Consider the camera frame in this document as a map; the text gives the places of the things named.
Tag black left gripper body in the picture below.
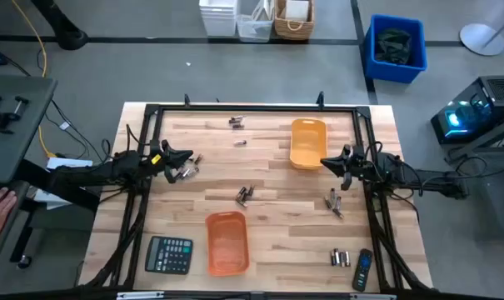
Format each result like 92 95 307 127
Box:
147 144 170 177

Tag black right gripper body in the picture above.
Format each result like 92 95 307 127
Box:
345 145 369 178

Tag yellow plastic bin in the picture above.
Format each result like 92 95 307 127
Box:
288 117 328 171

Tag orange plastic bin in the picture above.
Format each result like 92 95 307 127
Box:
204 210 251 278

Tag black desk calculator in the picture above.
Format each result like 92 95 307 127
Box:
144 235 194 275

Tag black remote control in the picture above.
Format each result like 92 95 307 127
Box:
352 247 374 293

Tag black computer tower RGB lights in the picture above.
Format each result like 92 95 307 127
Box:
430 74 504 145

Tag dark crumpled cloth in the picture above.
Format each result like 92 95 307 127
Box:
374 27 413 66

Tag blue plastic bin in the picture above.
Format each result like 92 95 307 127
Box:
362 13 428 84

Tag woven wicker basket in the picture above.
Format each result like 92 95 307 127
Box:
274 0 316 42

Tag dark grey desk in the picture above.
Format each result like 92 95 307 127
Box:
0 74 102 288

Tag workbench with grey legs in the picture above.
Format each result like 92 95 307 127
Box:
445 118 504 245

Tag white stacked plastic bins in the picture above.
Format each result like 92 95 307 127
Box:
198 0 239 38

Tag clear plastic container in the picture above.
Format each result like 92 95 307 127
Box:
236 0 276 43

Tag white box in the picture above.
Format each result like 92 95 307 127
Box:
284 0 311 22

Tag black stand leg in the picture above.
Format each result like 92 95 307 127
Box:
29 0 90 52

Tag white round base floor stand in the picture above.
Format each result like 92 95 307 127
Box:
459 11 504 58

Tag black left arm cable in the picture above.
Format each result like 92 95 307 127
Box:
99 122 153 159

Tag black aluminium table frame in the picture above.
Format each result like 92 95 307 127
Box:
74 91 436 300

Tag black floor cables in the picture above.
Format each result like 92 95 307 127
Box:
34 45 111 166

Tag silver metal bracket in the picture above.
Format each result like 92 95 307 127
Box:
117 291 165 300
350 293 397 300

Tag yellow cable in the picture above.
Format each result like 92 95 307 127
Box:
10 0 57 159

